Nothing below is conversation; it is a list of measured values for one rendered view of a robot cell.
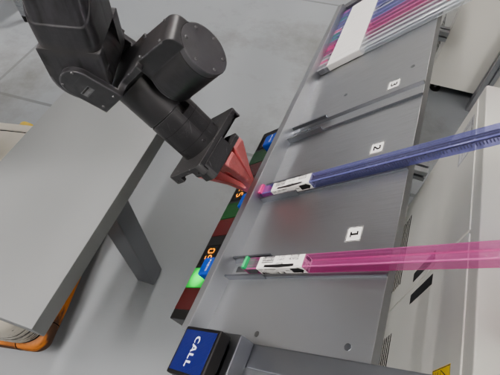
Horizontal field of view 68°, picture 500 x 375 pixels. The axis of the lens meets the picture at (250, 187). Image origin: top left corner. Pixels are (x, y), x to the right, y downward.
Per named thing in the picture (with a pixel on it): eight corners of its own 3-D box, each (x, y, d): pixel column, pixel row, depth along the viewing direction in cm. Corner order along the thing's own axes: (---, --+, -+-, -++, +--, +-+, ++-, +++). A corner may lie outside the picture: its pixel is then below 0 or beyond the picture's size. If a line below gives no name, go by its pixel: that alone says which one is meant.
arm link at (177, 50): (77, 25, 41) (53, 84, 36) (131, -50, 33) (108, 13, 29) (169, 85, 48) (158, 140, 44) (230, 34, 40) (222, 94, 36)
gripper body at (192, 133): (243, 116, 47) (202, 72, 44) (209, 176, 42) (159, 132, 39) (213, 132, 52) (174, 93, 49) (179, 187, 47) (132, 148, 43)
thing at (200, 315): (228, 357, 41) (180, 327, 38) (356, 36, 77) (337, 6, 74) (234, 359, 40) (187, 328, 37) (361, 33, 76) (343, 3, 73)
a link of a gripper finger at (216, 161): (277, 172, 49) (229, 123, 45) (258, 216, 45) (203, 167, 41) (244, 182, 54) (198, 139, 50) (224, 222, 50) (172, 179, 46)
